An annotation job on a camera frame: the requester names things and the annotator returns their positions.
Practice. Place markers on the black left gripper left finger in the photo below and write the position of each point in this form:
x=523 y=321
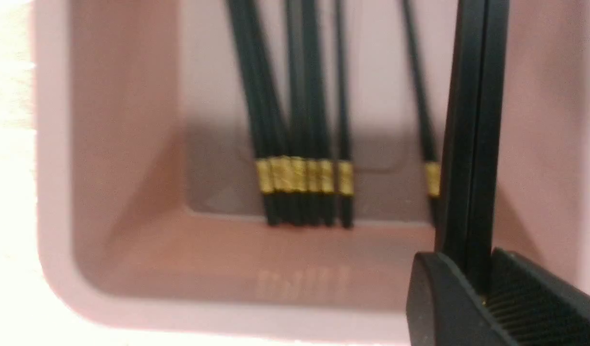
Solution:
x=443 y=309

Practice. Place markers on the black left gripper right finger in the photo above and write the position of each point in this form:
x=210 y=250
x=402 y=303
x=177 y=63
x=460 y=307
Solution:
x=534 y=306

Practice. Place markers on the pink plastic bin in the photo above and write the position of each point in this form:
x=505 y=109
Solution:
x=543 y=194

